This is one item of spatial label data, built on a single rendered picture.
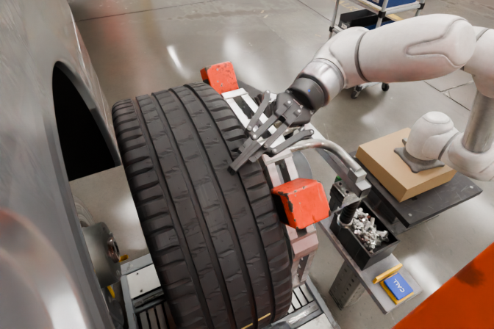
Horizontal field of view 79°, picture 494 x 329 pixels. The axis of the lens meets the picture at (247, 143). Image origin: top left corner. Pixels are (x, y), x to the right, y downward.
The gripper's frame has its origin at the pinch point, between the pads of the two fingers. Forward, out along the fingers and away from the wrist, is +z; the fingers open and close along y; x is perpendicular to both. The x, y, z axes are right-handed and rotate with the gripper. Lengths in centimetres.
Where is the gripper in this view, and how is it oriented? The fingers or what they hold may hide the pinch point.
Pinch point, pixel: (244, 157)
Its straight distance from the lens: 54.0
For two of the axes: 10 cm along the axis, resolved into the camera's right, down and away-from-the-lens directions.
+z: -6.6, 6.4, -3.9
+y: -7.3, -6.8, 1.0
